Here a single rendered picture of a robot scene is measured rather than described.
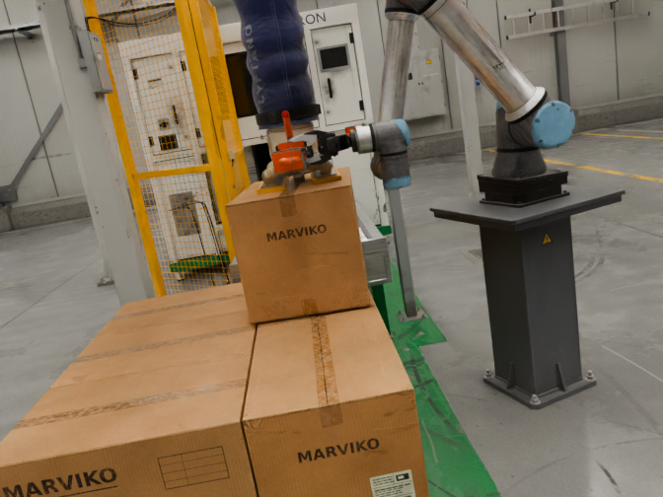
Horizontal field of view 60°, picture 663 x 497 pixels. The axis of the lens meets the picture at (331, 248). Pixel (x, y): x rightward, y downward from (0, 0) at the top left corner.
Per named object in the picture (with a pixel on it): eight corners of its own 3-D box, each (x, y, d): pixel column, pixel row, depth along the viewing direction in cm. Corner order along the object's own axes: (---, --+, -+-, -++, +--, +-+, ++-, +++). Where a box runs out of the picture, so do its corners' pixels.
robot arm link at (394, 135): (412, 149, 181) (408, 117, 178) (374, 156, 181) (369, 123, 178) (406, 147, 190) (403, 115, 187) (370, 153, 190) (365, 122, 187)
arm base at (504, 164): (516, 167, 225) (516, 141, 222) (557, 170, 209) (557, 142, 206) (480, 175, 216) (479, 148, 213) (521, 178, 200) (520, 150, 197)
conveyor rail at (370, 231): (339, 205, 485) (335, 183, 481) (345, 204, 485) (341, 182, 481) (381, 281, 260) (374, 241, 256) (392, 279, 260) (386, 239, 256)
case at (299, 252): (271, 273, 248) (254, 181, 239) (364, 259, 245) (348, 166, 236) (250, 324, 189) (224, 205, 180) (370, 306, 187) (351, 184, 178)
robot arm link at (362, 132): (373, 153, 180) (369, 121, 178) (358, 156, 180) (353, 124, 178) (370, 151, 189) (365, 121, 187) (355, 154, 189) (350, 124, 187)
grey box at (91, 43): (105, 94, 313) (91, 36, 306) (114, 92, 313) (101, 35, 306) (93, 92, 294) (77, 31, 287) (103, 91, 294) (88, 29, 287)
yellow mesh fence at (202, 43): (258, 266, 495) (205, 9, 448) (269, 264, 496) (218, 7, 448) (249, 311, 382) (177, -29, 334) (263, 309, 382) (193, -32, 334)
